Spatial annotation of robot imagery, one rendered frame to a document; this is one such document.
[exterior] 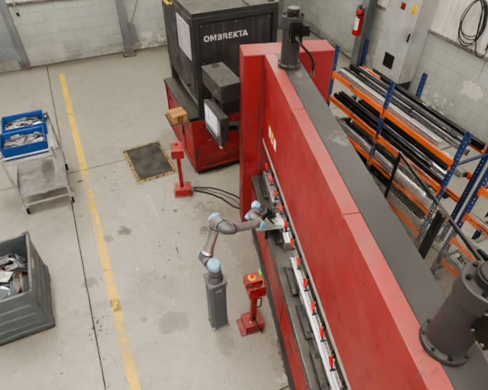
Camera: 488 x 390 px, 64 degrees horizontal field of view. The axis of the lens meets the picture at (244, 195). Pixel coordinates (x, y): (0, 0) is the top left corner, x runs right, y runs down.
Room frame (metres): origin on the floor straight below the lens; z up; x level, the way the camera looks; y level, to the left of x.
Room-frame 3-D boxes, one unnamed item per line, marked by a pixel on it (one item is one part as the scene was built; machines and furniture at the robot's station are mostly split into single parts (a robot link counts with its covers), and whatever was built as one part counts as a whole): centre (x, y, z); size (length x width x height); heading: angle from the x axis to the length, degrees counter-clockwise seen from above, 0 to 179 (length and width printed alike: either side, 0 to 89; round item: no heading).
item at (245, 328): (2.03, -0.08, 0.06); 0.25 x 0.20 x 0.12; 109
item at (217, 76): (3.75, 0.25, 1.53); 0.51 x 0.25 x 0.85; 27
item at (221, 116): (3.67, 0.30, 1.42); 0.45 x 0.12 x 0.36; 27
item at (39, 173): (4.08, 2.77, 0.47); 0.90 x 0.66 x 0.95; 25
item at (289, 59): (3.13, -0.41, 2.54); 0.33 x 0.25 x 0.47; 10
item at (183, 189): (4.05, 0.87, 0.41); 0.25 x 0.20 x 0.83; 100
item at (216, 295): (2.07, 0.26, 0.39); 0.18 x 0.18 x 0.77; 25
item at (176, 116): (4.42, 0.89, 1.04); 0.30 x 0.26 x 0.12; 25
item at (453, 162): (4.10, -1.84, 0.87); 2.20 x 0.50 x 1.75; 25
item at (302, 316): (1.59, -0.49, 0.89); 0.30 x 0.05 x 0.03; 10
